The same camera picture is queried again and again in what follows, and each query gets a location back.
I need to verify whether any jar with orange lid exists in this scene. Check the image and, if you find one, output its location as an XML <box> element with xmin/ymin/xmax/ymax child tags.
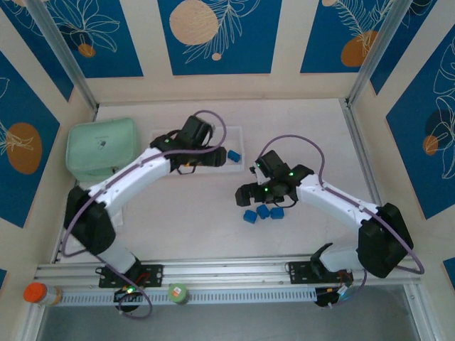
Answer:
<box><xmin>23</xmin><ymin>282</ymin><xmax>64</xmax><ymax>306</ymax></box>

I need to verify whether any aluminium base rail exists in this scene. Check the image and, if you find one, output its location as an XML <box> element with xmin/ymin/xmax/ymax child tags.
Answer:
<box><xmin>33</xmin><ymin>252</ymin><xmax>422</xmax><ymax>287</ymax></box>

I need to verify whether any black base controller board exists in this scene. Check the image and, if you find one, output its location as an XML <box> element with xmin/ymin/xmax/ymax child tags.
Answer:
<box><xmin>314</xmin><ymin>283</ymin><xmax>356</xmax><ymax>310</ymax></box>
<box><xmin>112</xmin><ymin>286</ymin><xmax>141</xmax><ymax>314</ymax></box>

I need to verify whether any green tape roll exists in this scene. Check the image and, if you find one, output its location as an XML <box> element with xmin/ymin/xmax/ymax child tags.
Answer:
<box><xmin>167</xmin><ymin>282</ymin><xmax>191</xmax><ymax>305</ymax></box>

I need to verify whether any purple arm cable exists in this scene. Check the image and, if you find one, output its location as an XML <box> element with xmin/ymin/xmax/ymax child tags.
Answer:
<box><xmin>259</xmin><ymin>134</ymin><xmax>426</xmax><ymax>308</ymax></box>
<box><xmin>62</xmin><ymin>109</ymin><xmax>228</xmax><ymax>320</ymax></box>

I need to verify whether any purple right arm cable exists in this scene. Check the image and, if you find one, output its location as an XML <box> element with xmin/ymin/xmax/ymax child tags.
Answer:
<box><xmin>259</xmin><ymin>134</ymin><xmax>426</xmax><ymax>308</ymax></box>

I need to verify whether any white three-compartment tray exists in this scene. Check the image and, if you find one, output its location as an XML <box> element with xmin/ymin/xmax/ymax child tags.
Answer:
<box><xmin>149</xmin><ymin>124</ymin><xmax>247</xmax><ymax>175</ymax></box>

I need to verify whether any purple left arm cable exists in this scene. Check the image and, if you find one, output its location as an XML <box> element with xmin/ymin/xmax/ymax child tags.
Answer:
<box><xmin>62</xmin><ymin>109</ymin><xmax>228</xmax><ymax>320</ymax></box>

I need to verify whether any aluminium table side rail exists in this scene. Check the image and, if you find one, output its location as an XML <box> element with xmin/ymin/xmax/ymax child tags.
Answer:
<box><xmin>339</xmin><ymin>98</ymin><xmax>440</xmax><ymax>341</ymax></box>

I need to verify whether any aluminium frame post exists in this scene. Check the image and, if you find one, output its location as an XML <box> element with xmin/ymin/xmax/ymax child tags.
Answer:
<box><xmin>26</xmin><ymin>0</ymin><xmax>100</xmax><ymax>112</ymax></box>
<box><xmin>345</xmin><ymin>0</ymin><xmax>416</xmax><ymax>107</ymax></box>

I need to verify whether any mint green fabric pouch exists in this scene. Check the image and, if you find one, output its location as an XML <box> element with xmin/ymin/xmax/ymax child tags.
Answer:
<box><xmin>66</xmin><ymin>117</ymin><xmax>143</xmax><ymax>182</ymax></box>

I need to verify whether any white slotted cable duct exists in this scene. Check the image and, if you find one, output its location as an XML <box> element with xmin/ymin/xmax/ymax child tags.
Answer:
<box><xmin>55</xmin><ymin>286</ymin><xmax>318</xmax><ymax>307</ymax></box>

